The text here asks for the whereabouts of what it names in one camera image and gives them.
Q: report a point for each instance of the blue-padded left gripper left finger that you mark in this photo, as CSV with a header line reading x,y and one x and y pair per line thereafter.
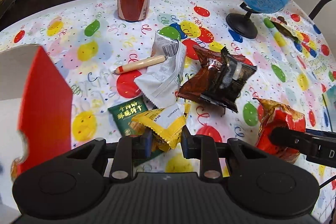
x,y
96,153

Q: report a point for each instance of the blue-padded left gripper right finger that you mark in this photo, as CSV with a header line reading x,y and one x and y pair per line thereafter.
x,y
242,159

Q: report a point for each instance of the green beef jerky packet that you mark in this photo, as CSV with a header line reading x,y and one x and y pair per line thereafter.
x,y
123,113

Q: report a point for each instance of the yellow snack packet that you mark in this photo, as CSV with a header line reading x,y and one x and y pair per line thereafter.
x,y
167,124

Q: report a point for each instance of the red foil snack bag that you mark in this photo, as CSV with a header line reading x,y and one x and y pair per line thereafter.
x,y
276,114

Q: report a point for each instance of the white grey snack packet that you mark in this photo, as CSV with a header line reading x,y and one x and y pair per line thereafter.
x,y
161,82

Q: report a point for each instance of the dark brown snack packet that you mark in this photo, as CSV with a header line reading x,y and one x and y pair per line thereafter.
x,y
220,79

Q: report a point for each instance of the sausage stick with red tip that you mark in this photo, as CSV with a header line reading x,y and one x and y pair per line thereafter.
x,y
140,64

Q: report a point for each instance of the tissue pack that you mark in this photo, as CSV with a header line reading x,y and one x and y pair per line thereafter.
x,y
329,98

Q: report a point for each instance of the balloon-print tablecloth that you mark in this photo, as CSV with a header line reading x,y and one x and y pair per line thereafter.
x,y
86,40

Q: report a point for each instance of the red and white cardboard box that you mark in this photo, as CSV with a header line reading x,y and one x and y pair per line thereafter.
x,y
36,107

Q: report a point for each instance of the opened dark wrapper by globe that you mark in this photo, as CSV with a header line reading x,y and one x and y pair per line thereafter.
x,y
285,29

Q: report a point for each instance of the black desk lamp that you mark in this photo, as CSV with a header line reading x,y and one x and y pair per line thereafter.
x,y
318,7

